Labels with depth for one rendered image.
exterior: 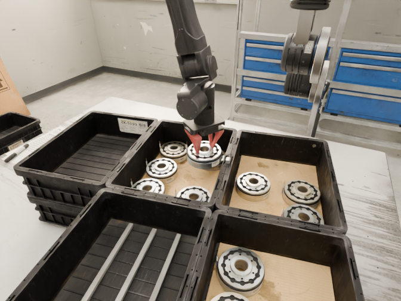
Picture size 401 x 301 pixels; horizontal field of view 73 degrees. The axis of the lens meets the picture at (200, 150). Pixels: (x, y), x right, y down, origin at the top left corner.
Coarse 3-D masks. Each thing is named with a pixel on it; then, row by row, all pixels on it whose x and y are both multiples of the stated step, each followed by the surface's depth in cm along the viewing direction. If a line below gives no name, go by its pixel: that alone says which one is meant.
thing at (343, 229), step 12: (240, 132) 94; (252, 132) 94; (264, 132) 94; (324, 144) 88; (228, 168) 77; (336, 180) 73; (336, 192) 69; (216, 204) 65; (336, 204) 66; (264, 216) 62; (276, 216) 62; (324, 228) 59; (336, 228) 59
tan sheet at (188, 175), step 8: (184, 168) 93; (192, 168) 93; (144, 176) 90; (184, 176) 90; (192, 176) 90; (200, 176) 90; (208, 176) 90; (216, 176) 90; (168, 184) 87; (176, 184) 87; (184, 184) 87; (192, 184) 87; (200, 184) 87; (208, 184) 87; (168, 192) 83
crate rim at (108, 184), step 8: (160, 120) 102; (168, 120) 102; (152, 128) 97; (224, 128) 97; (232, 128) 97; (232, 136) 92; (232, 144) 88; (136, 152) 84; (128, 160) 81; (224, 160) 81; (120, 168) 77; (224, 168) 77; (112, 176) 74; (112, 184) 72; (216, 184) 72; (136, 192) 69; (144, 192) 69; (152, 192) 69; (216, 192) 69; (176, 200) 67; (184, 200) 67; (192, 200) 67
